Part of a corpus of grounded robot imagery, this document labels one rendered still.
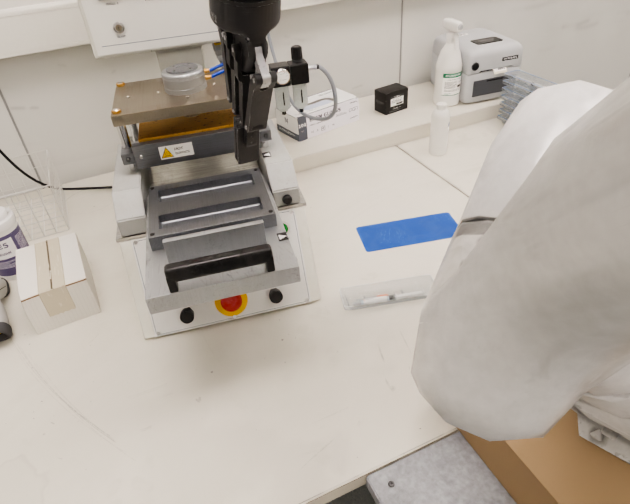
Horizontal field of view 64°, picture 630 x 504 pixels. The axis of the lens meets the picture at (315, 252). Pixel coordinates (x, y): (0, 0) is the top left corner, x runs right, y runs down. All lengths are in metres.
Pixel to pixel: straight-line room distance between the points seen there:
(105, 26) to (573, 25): 1.78
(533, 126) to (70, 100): 1.36
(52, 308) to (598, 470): 0.91
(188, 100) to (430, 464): 0.72
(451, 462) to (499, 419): 0.47
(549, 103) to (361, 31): 1.41
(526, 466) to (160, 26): 0.99
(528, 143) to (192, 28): 0.88
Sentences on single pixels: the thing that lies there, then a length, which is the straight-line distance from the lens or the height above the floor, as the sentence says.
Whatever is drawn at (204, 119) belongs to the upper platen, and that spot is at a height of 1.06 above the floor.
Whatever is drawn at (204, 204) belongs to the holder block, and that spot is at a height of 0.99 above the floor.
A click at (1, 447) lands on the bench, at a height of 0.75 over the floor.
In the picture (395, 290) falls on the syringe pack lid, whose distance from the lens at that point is 0.98.
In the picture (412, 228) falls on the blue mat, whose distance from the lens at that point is 1.19.
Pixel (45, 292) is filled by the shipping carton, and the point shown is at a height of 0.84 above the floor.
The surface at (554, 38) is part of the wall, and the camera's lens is 2.32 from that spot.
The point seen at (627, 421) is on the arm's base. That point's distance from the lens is 0.58.
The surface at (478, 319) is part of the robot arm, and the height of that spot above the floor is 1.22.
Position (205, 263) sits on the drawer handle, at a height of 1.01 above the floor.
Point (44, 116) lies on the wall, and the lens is 1.59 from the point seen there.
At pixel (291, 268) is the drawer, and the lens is 0.73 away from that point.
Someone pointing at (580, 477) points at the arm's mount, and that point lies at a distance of 0.69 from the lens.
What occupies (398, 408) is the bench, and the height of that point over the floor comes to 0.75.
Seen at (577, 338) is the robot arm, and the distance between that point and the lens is 0.27.
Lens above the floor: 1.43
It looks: 37 degrees down
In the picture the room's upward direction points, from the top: 5 degrees counter-clockwise
